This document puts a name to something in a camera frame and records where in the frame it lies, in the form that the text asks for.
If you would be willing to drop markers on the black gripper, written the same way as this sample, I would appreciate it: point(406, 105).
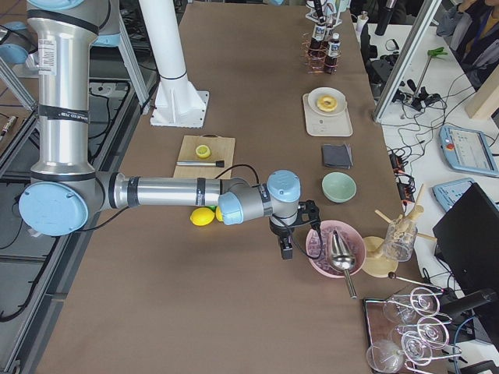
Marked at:
point(280, 229)

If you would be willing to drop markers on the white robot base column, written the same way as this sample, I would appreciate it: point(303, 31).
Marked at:
point(177, 103)

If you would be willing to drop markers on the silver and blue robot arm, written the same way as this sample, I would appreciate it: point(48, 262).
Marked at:
point(65, 189)

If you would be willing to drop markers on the cream serving tray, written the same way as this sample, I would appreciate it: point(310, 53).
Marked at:
point(338, 125)

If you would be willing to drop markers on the dark glass drying tray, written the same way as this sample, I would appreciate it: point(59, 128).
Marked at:
point(378, 327)

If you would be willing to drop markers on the pink bowl with ice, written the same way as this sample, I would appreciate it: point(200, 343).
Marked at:
point(315, 247)

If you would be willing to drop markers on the metal ice scoop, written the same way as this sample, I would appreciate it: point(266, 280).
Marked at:
point(341, 259)

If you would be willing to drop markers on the mint green bowl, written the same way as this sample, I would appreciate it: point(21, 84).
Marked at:
point(338, 187)

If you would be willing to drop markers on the whole yellow lemon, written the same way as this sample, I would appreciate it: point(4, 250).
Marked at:
point(202, 216)

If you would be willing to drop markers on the wooden mug tree stand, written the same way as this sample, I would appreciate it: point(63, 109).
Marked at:
point(376, 263)

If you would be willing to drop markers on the dark grey folded cloth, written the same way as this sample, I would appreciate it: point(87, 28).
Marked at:
point(337, 156)

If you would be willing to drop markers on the clear glass jar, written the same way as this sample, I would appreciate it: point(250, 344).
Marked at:
point(400, 238)

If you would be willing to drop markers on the wooden cutting board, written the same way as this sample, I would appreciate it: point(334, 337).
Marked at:
point(222, 149)

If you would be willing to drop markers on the halved lemon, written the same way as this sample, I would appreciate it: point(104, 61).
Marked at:
point(203, 151)

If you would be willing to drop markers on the glazed donut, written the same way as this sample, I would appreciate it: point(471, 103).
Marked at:
point(326, 103)

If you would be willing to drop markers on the wine glass upper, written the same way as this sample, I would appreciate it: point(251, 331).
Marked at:
point(405, 308)

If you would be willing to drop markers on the wine glass lying bottom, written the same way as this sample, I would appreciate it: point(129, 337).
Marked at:
point(385, 356)

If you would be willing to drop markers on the white plate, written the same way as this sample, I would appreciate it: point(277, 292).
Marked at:
point(320, 91)

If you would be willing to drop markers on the blue teach pendant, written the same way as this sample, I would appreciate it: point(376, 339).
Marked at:
point(467, 150)
point(448, 193)

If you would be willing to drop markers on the wine glass middle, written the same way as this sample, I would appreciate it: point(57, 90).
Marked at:
point(430, 329)

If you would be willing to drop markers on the wine glass lower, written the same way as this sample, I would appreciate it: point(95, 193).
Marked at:
point(416, 350)

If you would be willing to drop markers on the black laptop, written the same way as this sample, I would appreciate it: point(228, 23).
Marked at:
point(467, 237)

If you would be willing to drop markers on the person in grey jacket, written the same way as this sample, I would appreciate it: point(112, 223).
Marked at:
point(473, 29)

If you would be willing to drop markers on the copper wire bottle rack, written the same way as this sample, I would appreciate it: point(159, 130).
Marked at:
point(321, 62)

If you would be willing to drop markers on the aluminium frame post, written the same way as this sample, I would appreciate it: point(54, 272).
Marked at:
point(412, 42)

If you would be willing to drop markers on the white wire cup rack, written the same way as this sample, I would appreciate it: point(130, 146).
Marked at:
point(332, 11)

